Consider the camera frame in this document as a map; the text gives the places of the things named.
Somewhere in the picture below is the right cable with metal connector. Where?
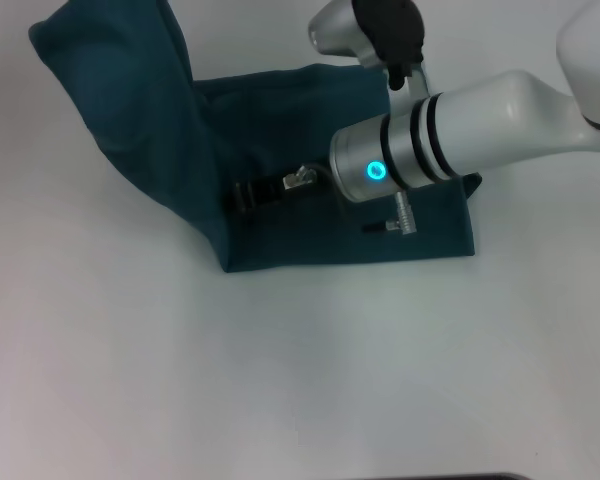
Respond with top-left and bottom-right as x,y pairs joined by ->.
281,162 -> 415,235

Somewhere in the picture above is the teal shirt with FREE print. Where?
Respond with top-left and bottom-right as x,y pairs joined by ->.
27,0 -> 482,275

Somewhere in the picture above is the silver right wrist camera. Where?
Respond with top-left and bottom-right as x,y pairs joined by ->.
307,0 -> 430,92

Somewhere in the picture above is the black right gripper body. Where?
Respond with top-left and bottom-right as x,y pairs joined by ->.
223,170 -> 340,227

